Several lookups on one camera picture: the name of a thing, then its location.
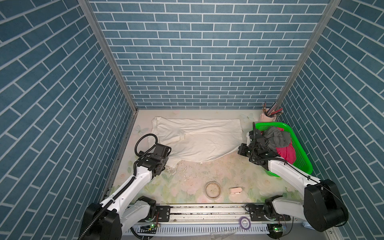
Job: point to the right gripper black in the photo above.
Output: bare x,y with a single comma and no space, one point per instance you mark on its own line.
241,148

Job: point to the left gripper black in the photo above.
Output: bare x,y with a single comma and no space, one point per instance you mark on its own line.
165,161

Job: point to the white t shirt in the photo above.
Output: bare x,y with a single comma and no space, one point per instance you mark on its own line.
197,140

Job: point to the green plastic basket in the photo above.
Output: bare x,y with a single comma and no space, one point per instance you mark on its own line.
302,161

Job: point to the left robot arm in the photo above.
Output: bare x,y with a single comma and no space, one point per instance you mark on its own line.
108,219

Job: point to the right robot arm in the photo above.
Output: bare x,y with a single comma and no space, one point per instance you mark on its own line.
321,205

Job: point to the grey t shirt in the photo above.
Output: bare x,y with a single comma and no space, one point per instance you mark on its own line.
275,138

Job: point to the magenta t shirt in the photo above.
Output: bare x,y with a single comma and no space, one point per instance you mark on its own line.
288,153

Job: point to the pink pencil cup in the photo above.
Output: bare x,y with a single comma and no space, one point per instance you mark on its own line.
265,119

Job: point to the pink eraser block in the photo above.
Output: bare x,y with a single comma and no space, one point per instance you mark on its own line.
236,190

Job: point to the coloured pencils bundle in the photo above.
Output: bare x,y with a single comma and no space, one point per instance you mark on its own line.
273,111

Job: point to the purple tape roll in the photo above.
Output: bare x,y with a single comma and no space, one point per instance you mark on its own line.
245,223

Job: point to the pale blue computer mouse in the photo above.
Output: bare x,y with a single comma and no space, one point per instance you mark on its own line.
308,226

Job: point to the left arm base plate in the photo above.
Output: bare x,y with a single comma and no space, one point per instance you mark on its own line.
157,214

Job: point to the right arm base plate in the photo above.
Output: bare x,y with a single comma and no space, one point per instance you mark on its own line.
262,212

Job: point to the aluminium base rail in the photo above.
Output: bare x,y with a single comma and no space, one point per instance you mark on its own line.
198,213

